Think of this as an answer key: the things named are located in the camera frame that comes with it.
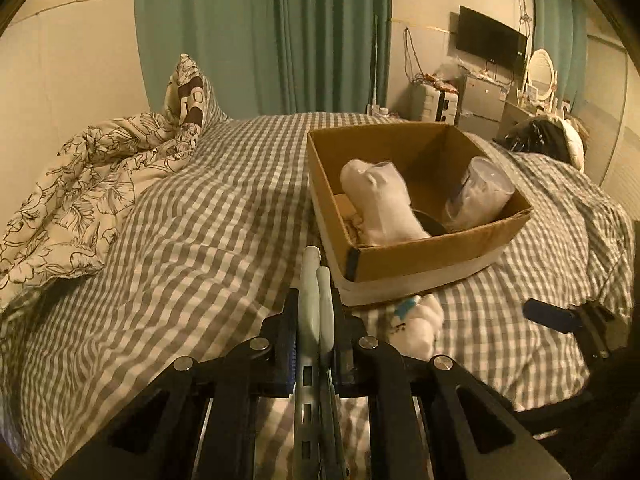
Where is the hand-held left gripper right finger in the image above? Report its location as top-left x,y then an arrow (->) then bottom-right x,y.
318,267 -> 571,480

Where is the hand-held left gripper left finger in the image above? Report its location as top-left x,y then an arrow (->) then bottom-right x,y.
50,287 -> 302,480

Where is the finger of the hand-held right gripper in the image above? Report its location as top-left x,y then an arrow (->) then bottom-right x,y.
523,298 -> 583,334

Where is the light blue plastic tool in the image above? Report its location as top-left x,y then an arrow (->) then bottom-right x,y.
292,246 -> 346,480

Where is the brown cardboard box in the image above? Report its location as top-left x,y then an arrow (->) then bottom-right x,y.
306,121 -> 533,307

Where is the white sock with blue print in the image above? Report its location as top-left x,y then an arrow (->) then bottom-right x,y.
387,294 -> 446,362

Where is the clear plastic jar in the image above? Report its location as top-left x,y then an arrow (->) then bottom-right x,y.
443,156 -> 516,228

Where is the grey checkered bed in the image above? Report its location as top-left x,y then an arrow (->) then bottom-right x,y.
0,110 -> 636,478

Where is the rolled white sock bundle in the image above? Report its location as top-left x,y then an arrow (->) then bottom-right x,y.
340,159 -> 432,246

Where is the black plastic bag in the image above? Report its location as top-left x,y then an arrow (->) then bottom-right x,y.
494,116 -> 576,163

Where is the silver mini fridge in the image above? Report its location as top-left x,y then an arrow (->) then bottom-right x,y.
457,74 -> 511,137

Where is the white suitcase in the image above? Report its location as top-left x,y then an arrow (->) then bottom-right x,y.
410,81 -> 460,123

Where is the white oval mirror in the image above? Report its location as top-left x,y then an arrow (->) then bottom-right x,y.
525,49 -> 558,102

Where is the white floral quilt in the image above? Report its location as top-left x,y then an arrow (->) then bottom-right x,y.
0,112 -> 206,297

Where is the green curtain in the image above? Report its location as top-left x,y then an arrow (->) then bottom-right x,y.
530,0 -> 588,106
129,0 -> 393,117

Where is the black wall television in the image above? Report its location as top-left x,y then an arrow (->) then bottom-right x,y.
456,5 -> 529,70

